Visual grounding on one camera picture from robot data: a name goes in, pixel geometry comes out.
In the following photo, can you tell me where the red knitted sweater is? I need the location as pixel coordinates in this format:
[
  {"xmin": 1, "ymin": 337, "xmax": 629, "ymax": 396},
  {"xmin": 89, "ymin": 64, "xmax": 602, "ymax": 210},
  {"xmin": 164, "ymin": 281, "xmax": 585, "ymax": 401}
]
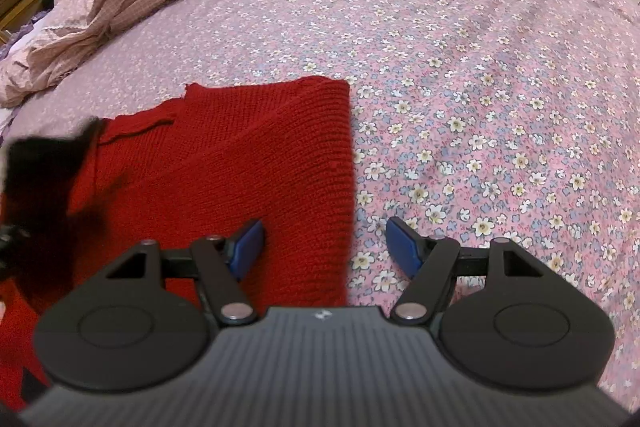
[{"xmin": 0, "ymin": 76, "xmax": 357, "ymax": 413}]

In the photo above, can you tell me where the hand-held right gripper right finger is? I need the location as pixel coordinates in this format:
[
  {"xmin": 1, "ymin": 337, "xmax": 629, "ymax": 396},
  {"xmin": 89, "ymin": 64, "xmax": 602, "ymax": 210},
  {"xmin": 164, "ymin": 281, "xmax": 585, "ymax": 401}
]
[{"xmin": 386, "ymin": 216, "xmax": 548, "ymax": 326}]

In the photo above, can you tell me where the pink floral bed sheet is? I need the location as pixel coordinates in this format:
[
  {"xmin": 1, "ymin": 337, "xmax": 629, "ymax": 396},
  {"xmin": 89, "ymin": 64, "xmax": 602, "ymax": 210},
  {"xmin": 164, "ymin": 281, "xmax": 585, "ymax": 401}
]
[{"xmin": 0, "ymin": 0, "xmax": 640, "ymax": 408}]

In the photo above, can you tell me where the white and purple pillow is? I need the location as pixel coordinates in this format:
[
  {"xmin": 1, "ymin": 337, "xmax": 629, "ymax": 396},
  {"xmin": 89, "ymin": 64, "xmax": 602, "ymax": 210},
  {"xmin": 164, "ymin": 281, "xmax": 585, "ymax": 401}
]
[{"xmin": 0, "ymin": 9, "xmax": 61, "ymax": 62}]

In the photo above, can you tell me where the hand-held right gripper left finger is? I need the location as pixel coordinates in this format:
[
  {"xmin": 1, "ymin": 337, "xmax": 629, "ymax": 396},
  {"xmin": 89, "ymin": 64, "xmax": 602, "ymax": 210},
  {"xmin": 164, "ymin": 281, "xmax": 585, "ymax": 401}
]
[{"xmin": 105, "ymin": 219, "xmax": 267, "ymax": 326}]

